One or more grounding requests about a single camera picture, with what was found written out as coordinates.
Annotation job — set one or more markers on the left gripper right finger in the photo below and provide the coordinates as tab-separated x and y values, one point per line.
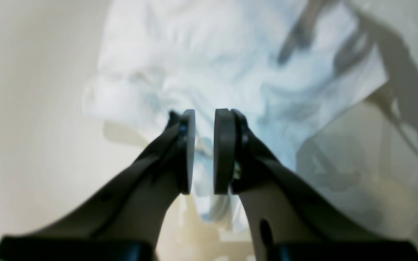
288	219

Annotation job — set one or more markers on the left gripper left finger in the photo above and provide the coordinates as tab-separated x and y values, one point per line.
122	221

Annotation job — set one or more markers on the white printed t-shirt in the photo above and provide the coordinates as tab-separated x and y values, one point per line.
290	66

